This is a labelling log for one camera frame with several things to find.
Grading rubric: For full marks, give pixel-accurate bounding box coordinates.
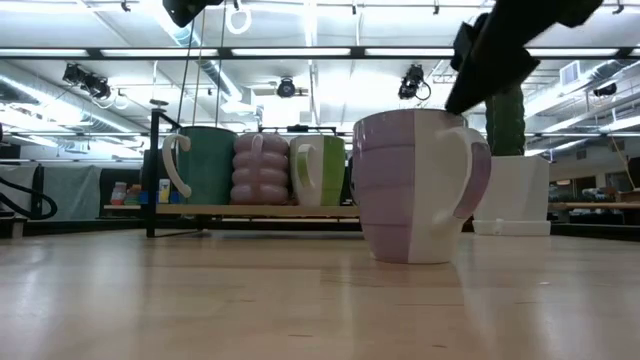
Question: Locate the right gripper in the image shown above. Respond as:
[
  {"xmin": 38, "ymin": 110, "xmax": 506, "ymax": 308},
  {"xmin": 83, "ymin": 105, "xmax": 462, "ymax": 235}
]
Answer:
[{"xmin": 443, "ymin": 0, "xmax": 605, "ymax": 116}]

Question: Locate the purple and white mug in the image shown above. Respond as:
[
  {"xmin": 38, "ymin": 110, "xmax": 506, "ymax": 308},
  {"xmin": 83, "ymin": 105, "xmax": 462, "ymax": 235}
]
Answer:
[{"xmin": 351, "ymin": 108, "xmax": 493, "ymax": 265}]

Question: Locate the green and white mug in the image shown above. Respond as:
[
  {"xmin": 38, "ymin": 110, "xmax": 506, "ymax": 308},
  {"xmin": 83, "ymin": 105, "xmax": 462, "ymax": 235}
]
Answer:
[{"xmin": 288, "ymin": 134, "xmax": 347, "ymax": 208}]

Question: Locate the lilac ribbed mug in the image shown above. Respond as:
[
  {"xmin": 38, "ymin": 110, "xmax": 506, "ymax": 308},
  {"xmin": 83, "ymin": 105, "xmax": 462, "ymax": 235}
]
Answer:
[{"xmin": 230, "ymin": 132, "xmax": 291, "ymax": 206}]

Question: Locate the black ceiling spotlight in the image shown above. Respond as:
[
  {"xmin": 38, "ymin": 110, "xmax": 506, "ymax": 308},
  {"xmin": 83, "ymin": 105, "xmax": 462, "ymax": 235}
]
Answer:
[
  {"xmin": 85, "ymin": 75, "xmax": 112, "ymax": 101},
  {"xmin": 61, "ymin": 62, "xmax": 89, "ymax": 86},
  {"xmin": 397, "ymin": 63, "xmax": 432, "ymax": 101},
  {"xmin": 276, "ymin": 77, "xmax": 297, "ymax": 99}
]

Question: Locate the green cactus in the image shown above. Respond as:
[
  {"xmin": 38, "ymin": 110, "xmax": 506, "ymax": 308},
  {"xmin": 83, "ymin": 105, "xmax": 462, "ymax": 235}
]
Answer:
[{"xmin": 483, "ymin": 84, "xmax": 527, "ymax": 157}]

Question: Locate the white planter pot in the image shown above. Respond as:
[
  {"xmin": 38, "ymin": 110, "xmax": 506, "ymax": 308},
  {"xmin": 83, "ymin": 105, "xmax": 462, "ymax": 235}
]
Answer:
[{"xmin": 472, "ymin": 154, "xmax": 552, "ymax": 237}]

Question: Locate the black overhead frame bar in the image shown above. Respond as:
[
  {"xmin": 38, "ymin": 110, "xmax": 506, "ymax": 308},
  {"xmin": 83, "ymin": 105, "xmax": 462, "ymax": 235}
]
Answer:
[{"xmin": 0, "ymin": 45, "xmax": 640, "ymax": 61}]

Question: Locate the wooden shelf black frame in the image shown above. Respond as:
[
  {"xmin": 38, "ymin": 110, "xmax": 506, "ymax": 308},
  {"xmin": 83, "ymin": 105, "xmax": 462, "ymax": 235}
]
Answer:
[{"xmin": 144, "ymin": 108, "xmax": 361, "ymax": 239}]

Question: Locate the black curved hose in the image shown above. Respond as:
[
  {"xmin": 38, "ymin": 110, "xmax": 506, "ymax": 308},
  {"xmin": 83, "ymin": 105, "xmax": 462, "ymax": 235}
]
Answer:
[{"xmin": 0, "ymin": 177, "xmax": 59, "ymax": 221}]

